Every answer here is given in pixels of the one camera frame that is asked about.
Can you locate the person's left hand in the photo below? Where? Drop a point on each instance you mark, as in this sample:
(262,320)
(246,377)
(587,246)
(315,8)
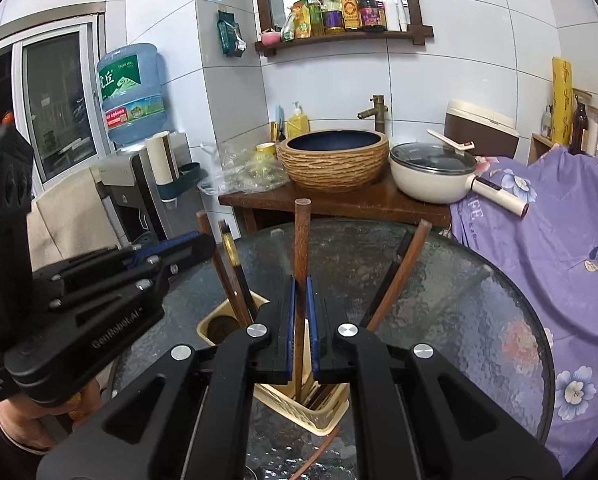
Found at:
(44,417)

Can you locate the bottle with orange label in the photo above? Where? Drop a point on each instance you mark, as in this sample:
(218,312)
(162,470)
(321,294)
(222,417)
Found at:
(350,10)

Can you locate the dark glass bottle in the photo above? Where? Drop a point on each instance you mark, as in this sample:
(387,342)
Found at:
(579,127)

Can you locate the green yellow seasoning packet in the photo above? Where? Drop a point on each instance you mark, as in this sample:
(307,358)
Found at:
(301,22)

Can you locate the sliding glass door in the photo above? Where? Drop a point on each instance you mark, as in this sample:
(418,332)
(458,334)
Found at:
(54,100)

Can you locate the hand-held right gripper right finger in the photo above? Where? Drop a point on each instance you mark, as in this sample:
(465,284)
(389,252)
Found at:
(313,330)

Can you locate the dark soy sauce bottle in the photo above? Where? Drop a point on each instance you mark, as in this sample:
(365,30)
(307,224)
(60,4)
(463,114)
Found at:
(371,7)

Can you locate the blue water jug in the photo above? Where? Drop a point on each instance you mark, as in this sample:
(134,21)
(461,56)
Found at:
(131,95)

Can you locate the rice cooker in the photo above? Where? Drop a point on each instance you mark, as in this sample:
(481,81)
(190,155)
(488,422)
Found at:
(484,125)

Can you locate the water dispenser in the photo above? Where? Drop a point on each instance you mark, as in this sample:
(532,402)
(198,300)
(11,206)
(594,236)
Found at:
(124,185)

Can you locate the plain black chopstick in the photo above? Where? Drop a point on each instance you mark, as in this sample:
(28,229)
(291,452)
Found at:
(396,265)

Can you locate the pink bowl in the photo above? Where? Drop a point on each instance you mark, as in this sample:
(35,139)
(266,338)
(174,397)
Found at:
(269,37)

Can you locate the wooden crate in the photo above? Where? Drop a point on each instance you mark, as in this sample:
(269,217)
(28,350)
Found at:
(541,147)

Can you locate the black chopstick with gold band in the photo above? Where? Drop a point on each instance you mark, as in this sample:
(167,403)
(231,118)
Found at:
(227,240)

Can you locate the beige cloth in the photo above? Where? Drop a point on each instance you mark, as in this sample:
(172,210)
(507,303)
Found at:
(69,220)

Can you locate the oil bottle with purple label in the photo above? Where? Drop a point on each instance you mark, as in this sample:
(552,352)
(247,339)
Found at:
(333,15)

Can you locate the stack of paper cups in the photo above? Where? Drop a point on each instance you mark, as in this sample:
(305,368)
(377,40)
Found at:
(161,157)

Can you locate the cream perforated utensil holder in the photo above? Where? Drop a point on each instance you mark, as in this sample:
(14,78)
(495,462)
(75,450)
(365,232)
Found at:
(324,417)

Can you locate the yellow soap pump bottle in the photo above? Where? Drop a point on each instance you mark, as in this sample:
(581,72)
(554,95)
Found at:
(298,122)

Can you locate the white pan with glass lid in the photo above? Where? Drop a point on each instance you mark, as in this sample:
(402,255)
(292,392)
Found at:
(429,175)

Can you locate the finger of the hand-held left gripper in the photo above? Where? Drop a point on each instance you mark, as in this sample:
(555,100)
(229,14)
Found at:
(129,292)
(179,247)

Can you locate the purple floral cloth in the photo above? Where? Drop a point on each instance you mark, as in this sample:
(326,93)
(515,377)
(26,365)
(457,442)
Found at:
(554,240)

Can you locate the yellow oil bottle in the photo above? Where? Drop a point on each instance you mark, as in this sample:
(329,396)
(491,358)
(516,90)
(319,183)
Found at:
(315,17)

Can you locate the person's left forearm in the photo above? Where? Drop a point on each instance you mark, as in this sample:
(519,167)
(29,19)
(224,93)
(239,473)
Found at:
(1,435)

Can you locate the wooden mirror frame with shelf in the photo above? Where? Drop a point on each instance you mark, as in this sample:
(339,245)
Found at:
(329,40)

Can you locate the woven-look wash basin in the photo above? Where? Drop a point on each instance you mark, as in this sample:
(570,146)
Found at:
(334,165)

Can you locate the green hanging packet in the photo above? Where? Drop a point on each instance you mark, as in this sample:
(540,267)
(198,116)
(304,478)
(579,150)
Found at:
(227,32)

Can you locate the yellow roll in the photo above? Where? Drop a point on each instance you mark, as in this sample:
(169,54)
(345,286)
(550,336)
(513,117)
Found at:
(561,100)

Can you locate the brown wooden chopstick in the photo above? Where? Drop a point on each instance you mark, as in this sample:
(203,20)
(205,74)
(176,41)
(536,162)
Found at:
(204,222)
(414,255)
(301,240)
(329,440)

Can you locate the yellow cup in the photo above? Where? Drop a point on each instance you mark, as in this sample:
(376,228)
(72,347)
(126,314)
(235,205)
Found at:
(266,152)

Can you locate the brass faucet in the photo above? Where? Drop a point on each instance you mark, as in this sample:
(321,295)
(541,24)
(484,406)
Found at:
(379,110)

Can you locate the white rice paddle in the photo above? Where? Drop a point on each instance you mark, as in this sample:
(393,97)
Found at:
(449,141)

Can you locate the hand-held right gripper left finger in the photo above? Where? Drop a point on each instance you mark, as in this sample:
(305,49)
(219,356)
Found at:
(291,330)

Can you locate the green cup holder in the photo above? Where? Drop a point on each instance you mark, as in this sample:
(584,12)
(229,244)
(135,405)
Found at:
(184,182)

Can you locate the white squeeze bottle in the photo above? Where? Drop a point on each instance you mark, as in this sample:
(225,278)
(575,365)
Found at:
(393,12)

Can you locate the clear plastic bag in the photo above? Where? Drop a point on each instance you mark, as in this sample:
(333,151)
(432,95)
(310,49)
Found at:
(234,170)

